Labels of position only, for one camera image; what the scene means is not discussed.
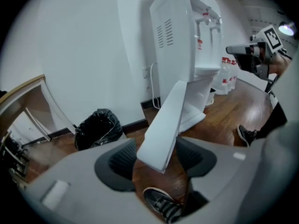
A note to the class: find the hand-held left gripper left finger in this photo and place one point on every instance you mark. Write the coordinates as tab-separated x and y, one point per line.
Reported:
81	185

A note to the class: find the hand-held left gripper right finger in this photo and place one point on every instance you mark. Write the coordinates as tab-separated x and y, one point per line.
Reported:
233	171

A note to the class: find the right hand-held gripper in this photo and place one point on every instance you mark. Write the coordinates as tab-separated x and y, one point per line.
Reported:
272	39

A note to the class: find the person's right forearm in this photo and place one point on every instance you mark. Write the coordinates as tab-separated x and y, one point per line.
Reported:
281	64

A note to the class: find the clear water jug red label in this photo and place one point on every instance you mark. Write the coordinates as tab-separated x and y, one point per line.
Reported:
229	78
235	74
220	79

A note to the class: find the white water dispenser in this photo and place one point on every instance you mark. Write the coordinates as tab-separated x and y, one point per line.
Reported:
177	43

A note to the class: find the person's right shoe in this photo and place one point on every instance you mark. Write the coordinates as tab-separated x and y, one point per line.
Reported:
246	134

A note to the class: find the person's shoe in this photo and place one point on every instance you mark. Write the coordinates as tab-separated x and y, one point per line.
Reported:
163	205
246	134

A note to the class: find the black stand leg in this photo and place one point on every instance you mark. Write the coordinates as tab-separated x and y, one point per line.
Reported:
271	84

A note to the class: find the white plastic basin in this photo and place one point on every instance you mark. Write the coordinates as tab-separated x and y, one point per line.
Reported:
209	97

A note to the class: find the round studio lamp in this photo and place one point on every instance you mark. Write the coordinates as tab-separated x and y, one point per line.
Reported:
286	28

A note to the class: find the bin with black bag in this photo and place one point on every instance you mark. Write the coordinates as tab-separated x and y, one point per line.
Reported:
99	129

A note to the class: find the person's black trouser leg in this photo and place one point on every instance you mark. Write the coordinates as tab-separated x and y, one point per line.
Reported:
272	122

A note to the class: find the person's left shoe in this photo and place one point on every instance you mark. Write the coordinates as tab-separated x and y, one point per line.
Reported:
163	205

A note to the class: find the wooden desk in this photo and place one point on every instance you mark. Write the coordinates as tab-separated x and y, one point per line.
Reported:
25	92

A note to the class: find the white wall socket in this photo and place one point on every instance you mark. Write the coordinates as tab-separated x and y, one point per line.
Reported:
146	72

